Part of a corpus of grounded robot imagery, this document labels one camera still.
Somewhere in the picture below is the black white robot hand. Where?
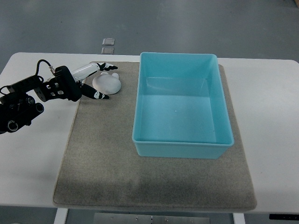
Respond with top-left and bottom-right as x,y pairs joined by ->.
33,62 -> 118,102

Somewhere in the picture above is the white bear toy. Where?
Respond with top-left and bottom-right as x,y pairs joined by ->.
92,71 -> 121,95

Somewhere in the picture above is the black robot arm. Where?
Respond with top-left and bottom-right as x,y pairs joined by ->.
0,59 -> 55,134

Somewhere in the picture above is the blue plastic box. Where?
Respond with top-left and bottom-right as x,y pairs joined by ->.
132,52 -> 235,159

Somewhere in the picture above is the lower floor metal plate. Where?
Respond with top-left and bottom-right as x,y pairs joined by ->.
101,47 -> 114,55

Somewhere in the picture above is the floor metal plate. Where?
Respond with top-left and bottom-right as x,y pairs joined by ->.
102,38 -> 115,46
101,47 -> 114,55

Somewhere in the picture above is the upper floor metal plate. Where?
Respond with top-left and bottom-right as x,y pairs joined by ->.
102,38 -> 115,46

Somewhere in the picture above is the grey felt mat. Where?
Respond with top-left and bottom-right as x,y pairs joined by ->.
53,62 -> 257,212

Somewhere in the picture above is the left white table leg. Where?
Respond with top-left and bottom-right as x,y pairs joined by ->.
53,208 -> 68,224

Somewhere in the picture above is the white table leg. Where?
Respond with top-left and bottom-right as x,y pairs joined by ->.
53,208 -> 68,224
233,213 -> 246,224

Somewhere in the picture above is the right white table leg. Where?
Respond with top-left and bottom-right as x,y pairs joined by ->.
233,213 -> 246,224

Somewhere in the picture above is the black table control panel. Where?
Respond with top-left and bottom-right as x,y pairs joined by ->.
269,214 -> 299,221

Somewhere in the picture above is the metal table base plate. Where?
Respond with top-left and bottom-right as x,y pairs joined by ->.
93,213 -> 210,224

